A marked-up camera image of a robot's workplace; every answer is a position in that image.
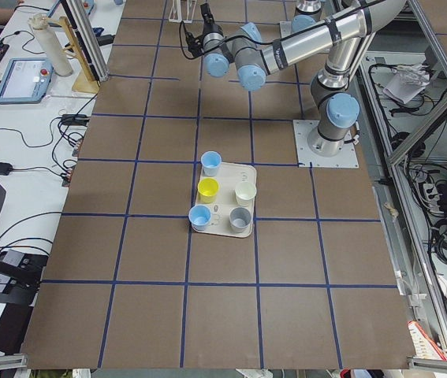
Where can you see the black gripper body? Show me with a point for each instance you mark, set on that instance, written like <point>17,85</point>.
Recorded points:
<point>208,27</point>

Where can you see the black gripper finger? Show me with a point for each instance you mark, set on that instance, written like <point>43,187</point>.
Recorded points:
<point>206,13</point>

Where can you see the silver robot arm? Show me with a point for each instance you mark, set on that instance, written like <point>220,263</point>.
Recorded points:
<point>307,13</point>
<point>338,41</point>

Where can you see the light blue cup near rabbit logo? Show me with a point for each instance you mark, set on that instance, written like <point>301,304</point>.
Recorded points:
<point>211,162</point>

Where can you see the yellow plastic cup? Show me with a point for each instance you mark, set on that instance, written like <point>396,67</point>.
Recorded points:
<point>208,189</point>

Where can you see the cream white plastic cup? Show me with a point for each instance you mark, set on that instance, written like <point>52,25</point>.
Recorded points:
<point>245,192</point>

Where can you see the light blue cup tray corner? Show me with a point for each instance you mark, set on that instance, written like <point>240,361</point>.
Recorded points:
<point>199,217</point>

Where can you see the grey plastic cup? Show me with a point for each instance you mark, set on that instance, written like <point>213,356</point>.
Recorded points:
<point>240,219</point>

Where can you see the wooden mug tree stand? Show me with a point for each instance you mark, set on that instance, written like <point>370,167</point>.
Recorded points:
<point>85,81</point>

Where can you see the cream plastic tray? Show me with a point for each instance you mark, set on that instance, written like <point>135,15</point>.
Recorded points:
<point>229,175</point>

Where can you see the white cylindrical bottle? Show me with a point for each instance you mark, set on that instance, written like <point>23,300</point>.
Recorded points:
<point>50,44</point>

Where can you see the blue teach pendant tablet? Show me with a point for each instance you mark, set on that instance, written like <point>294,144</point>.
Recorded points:
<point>25,81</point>

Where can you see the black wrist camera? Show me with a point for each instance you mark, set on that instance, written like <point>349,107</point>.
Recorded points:
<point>195,46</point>

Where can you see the white wire cup rack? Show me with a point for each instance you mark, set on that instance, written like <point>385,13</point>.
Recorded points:
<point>182,10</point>

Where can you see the aluminium frame post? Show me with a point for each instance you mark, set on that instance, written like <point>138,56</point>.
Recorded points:
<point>81,25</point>

